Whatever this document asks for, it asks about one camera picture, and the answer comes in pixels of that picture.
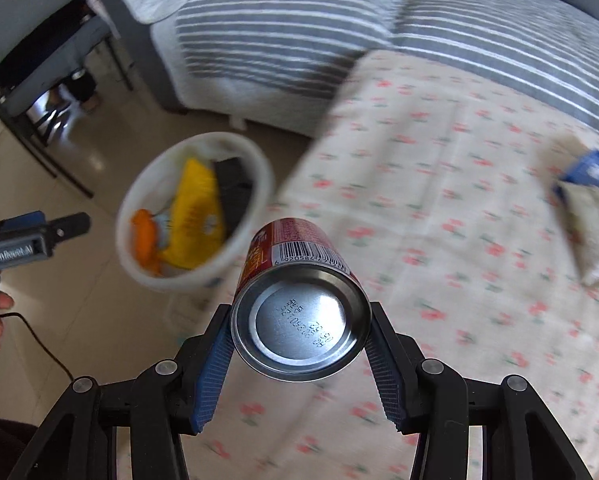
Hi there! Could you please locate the orange peel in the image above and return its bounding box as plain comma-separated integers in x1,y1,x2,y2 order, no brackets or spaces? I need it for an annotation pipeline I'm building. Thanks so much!
131,209,162,275

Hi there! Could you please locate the yellow snack bag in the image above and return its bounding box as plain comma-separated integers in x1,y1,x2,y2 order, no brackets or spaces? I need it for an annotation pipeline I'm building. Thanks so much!
160,158,226,270

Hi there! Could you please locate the black plastic food tray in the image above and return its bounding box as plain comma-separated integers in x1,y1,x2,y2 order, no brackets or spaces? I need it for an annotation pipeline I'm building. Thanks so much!
212,157,252,238

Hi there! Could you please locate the red soda can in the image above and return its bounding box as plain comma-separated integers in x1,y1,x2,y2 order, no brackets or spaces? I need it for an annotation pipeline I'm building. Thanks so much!
231,217,372,382

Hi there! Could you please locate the white trash bin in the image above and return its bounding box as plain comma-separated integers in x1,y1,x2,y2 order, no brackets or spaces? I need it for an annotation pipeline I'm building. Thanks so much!
115,132,275,297

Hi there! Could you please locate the light blue milk carton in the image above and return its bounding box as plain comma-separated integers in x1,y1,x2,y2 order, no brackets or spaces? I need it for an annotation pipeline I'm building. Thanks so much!
153,210,170,250

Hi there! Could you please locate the black metal chair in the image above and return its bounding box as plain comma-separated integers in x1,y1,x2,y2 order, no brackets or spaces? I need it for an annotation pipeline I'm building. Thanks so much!
0,0,112,197

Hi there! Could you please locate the crumpled white tissue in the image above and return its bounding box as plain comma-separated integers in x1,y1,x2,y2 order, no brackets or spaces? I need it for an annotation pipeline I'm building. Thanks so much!
560,182,599,287

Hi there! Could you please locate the cherry print tablecloth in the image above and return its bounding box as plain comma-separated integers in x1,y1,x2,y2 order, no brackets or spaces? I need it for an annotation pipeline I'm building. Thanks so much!
184,51,599,479

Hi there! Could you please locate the striped grey sofa quilt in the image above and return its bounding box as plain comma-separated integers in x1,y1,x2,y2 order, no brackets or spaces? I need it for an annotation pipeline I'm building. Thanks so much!
89,0,599,136

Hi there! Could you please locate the black cable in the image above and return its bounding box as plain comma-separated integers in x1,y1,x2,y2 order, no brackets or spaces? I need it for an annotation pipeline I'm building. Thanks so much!
0,311,78,384

